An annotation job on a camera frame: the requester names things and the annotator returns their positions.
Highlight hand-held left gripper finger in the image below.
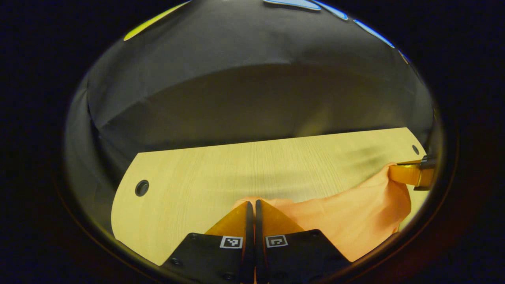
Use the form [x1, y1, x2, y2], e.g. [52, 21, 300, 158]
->
[255, 199, 352, 284]
[160, 201, 255, 284]

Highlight orange T-shirt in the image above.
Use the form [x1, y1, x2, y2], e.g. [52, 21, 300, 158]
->
[231, 163, 412, 263]

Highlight black backdrop cloth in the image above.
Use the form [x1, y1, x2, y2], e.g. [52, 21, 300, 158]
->
[64, 0, 440, 237]

